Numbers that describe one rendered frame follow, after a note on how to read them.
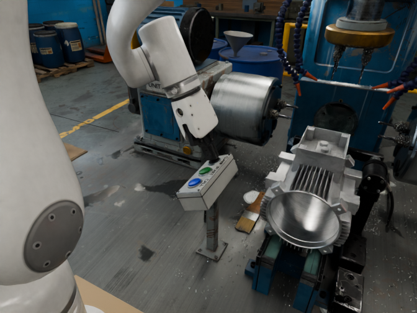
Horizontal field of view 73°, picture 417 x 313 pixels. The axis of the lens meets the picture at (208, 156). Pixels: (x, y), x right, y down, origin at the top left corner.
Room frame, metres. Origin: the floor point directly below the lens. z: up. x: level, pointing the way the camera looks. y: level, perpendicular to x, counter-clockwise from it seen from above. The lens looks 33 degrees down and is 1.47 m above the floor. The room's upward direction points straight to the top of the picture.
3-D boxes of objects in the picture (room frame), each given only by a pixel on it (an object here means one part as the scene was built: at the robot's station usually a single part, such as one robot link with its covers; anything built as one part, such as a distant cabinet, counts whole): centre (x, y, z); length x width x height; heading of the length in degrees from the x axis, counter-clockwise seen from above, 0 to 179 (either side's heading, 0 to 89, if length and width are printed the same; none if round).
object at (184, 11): (1.11, 0.16, 1.16); 0.33 x 0.26 x 0.42; 62
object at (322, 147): (0.56, -0.27, 1.11); 0.12 x 0.11 x 0.07; 153
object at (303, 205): (0.53, -0.25, 1.01); 0.20 x 0.19 x 0.19; 153
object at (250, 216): (0.69, -0.15, 0.80); 0.21 x 0.05 x 0.01; 152
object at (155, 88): (1.12, 0.11, 0.99); 0.35 x 0.31 x 0.37; 62
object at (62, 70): (5.03, 2.77, 0.37); 1.20 x 0.80 x 0.74; 149
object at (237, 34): (2.49, -0.25, 0.93); 0.25 x 0.24 x 0.25; 154
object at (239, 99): (1.01, -0.10, 1.04); 0.37 x 0.25 x 0.25; 62
